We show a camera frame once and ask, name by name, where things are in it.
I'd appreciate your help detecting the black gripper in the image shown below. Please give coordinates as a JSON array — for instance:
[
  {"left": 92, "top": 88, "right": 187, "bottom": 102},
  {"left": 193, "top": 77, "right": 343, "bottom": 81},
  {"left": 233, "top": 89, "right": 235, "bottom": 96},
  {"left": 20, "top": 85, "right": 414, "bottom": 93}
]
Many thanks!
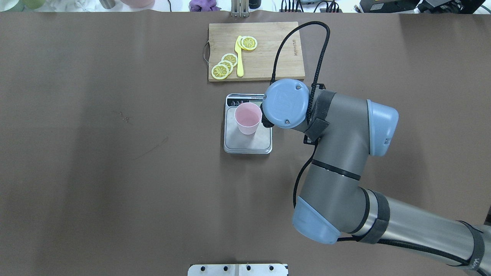
[{"left": 261, "top": 103, "right": 274, "bottom": 128}]

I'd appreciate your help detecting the pink plastic cup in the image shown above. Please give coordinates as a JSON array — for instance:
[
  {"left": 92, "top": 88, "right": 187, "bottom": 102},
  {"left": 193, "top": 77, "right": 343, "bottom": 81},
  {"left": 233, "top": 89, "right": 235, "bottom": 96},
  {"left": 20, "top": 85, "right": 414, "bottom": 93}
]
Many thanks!
[{"left": 234, "top": 102, "right": 262, "bottom": 135}]

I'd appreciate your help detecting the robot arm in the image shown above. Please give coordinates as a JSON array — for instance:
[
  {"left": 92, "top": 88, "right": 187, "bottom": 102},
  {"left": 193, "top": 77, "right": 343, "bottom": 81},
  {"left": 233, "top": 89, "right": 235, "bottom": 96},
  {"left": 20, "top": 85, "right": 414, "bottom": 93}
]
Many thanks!
[{"left": 262, "top": 79, "right": 490, "bottom": 276}]

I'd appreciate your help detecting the digital kitchen scale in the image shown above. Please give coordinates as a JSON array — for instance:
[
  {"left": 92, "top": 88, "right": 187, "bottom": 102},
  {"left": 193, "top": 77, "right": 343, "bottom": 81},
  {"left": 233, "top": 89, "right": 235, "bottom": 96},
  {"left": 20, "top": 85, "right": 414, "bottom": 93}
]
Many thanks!
[{"left": 223, "top": 93, "right": 272, "bottom": 155}]

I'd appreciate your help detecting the green cup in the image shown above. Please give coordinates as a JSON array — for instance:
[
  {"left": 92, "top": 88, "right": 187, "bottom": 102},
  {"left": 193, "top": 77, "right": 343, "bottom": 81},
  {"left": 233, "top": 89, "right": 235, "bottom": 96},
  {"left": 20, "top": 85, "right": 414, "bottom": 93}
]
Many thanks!
[{"left": 22, "top": 0, "right": 46, "bottom": 10}]

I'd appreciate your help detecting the yellow plastic knife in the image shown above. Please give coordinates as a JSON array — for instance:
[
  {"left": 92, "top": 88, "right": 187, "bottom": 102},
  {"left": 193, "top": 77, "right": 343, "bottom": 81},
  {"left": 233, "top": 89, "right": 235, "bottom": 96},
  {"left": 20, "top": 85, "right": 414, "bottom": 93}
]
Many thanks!
[{"left": 234, "top": 39, "right": 244, "bottom": 77}]

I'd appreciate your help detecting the wooden cutting board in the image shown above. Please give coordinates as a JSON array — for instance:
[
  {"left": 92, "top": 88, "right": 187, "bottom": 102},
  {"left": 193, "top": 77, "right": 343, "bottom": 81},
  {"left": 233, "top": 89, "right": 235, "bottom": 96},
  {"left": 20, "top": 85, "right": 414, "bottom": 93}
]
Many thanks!
[{"left": 208, "top": 21, "right": 305, "bottom": 82}]

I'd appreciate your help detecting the lemon slice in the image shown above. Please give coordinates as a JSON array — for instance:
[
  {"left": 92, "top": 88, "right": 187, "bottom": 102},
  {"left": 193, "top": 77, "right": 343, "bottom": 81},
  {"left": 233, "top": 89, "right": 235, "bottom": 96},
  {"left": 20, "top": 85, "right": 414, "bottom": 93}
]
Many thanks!
[
  {"left": 218, "top": 61, "right": 234, "bottom": 74},
  {"left": 242, "top": 36, "right": 258, "bottom": 51},
  {"left": 221, "top": 53, "right": 238, "bottom": 67},
  {"left": 210, "top": 63, "right": 230, "bottom": 80},
  {"left": 236, "top": 36, "right": 246, "bottom": 50}
]

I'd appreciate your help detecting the black thermos bottle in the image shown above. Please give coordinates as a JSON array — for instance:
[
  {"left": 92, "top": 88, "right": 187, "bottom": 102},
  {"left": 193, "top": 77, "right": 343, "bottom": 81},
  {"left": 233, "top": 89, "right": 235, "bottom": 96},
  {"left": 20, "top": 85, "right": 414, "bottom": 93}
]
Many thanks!
[{"left": 248, "top": 0, "right": 262, "bottom": 9}]

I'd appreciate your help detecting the purple cloth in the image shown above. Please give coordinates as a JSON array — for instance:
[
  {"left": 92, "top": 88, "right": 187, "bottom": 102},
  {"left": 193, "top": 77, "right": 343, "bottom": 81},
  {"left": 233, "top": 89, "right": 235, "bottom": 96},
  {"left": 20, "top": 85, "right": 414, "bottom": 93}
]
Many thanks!
[{"left": 189, "top": 0, "right": 221, "bottom": 12}]

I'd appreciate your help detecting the pink bowl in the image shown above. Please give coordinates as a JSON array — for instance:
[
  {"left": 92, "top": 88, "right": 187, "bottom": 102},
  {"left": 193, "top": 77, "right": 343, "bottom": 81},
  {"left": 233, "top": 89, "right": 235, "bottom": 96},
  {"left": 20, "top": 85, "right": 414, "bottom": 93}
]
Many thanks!
[{"left": 121, "top": 0, "right": 155, "bottom": 8}]

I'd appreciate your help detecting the aluminium frame post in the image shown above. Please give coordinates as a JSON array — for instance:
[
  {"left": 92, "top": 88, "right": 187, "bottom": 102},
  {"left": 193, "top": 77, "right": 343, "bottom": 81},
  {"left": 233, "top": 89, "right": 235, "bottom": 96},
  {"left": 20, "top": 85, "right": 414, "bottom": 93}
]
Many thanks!
[{"left": 231, "top": 0, "right": 250, "bottom": 18}]

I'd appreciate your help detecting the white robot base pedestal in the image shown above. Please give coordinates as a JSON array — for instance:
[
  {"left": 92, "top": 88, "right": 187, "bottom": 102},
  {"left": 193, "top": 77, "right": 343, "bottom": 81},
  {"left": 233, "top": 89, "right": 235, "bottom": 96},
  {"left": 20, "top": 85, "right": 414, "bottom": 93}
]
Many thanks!
[{"left": 187, "top": 263, "right": 290, "bottom": 276}]

